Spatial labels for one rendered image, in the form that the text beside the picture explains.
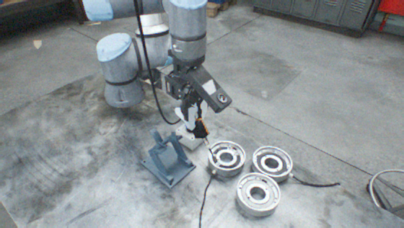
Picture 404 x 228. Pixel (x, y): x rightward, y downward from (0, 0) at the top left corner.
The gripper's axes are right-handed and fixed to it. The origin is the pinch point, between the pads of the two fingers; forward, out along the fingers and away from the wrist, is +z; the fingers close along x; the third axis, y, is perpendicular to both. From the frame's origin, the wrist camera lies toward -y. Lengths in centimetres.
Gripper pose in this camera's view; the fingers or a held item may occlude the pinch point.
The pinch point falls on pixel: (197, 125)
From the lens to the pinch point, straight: 67.4
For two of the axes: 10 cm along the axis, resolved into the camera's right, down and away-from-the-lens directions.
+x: -6.8, 4.8, -5.6
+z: 0.0, 7.6, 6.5
